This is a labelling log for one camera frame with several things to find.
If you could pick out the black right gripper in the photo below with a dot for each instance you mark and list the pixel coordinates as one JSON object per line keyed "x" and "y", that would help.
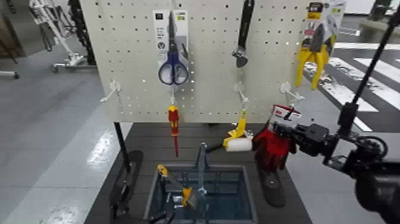
{"x": 312, "y": 139}

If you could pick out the red black work gloves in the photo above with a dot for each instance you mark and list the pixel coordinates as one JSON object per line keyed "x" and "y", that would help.
{"x": 272, "y": 147}

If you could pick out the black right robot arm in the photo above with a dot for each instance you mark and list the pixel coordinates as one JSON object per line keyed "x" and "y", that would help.
{"x": 375, "y": 187}

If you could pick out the grey blue plastic crate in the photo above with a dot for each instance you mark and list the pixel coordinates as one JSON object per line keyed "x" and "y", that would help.
{"x": 231, "y": 203}

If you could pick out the white pegboard hook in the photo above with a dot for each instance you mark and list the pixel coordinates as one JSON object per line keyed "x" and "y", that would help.
{"x": 172, "y": 97}
{"x": 114, "y": 86}
{"x": 286, "y": 88}
{"x": 240, "y": 90}

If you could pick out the grey metal bar clamp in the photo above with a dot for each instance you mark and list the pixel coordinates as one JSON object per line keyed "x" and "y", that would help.
{"x": 201, "y": 175}

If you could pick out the red yellow screwdriver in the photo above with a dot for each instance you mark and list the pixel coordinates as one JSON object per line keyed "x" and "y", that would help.
{"x": 173, "y": 119}

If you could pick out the black slanted pole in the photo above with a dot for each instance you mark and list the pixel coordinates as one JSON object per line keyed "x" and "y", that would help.
{"x": 375, "y": 56}

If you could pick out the yellow grey hand tool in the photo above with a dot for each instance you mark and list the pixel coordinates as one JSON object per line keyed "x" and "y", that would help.
{"x": 187, "y": 195}

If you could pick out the white perforated pegboard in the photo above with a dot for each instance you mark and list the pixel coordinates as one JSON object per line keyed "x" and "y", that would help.
{"x": 212, "y": 47}

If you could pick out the grey concrete block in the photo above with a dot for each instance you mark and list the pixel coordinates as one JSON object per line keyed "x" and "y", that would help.
{"x": 375, "y": 29}

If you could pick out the white wheeled cart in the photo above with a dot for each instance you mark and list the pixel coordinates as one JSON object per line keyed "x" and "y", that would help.
{"x": 73, "y": 59}

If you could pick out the black rack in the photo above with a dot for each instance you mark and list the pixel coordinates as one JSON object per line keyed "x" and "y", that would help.
{"x": 81, "y": 31}

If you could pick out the grey caster leg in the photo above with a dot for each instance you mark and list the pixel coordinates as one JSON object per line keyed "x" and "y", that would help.
{"x": 9, "y": 74}

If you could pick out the brown wooden furniture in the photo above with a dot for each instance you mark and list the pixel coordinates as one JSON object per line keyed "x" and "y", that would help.
{"x": 9, "y": 37}

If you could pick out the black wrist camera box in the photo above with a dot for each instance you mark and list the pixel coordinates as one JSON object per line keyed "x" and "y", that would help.
{"x": 347, "y": 119}

